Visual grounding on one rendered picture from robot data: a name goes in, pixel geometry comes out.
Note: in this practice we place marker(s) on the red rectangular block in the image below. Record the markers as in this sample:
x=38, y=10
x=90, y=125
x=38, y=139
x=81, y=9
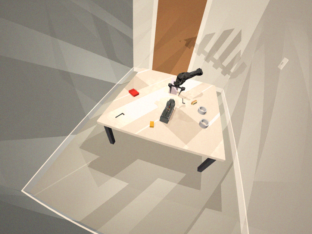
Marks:
x=133, y=92

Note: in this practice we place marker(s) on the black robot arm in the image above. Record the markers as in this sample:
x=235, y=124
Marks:
x=187, y=75

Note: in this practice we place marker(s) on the grey short cylinder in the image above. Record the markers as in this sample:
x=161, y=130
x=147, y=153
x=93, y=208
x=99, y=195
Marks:
x=205, y=121
x=202, y=112

